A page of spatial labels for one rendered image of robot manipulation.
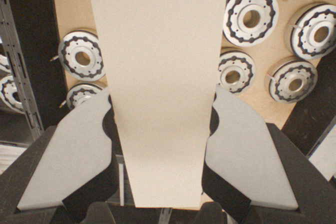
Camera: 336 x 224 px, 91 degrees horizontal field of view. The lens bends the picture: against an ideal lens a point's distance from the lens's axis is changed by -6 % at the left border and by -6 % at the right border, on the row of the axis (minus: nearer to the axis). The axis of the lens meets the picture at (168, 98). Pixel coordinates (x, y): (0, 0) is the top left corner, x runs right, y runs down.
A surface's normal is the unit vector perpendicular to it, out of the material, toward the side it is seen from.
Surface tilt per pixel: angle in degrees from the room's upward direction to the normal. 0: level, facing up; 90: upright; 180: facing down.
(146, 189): 0
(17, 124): 90
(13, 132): 90
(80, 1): 0
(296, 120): 90
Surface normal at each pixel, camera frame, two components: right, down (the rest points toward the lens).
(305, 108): -0.99, -0.11
